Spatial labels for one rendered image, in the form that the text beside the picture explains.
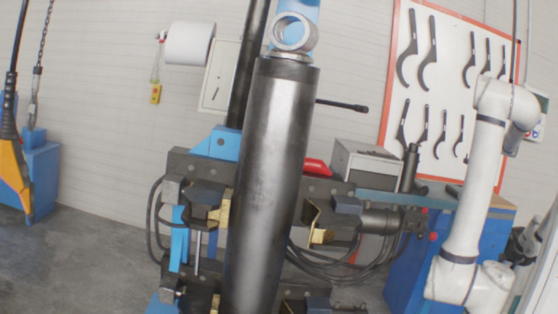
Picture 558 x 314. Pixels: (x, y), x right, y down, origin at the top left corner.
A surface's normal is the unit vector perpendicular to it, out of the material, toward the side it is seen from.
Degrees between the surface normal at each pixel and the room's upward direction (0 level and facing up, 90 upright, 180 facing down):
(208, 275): 90
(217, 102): 90
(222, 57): 90
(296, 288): 90
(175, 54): 124
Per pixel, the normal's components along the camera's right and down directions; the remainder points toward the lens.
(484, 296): -0.44, 0.06
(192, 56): -0.07, 0.68
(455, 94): 0.03, 0.16
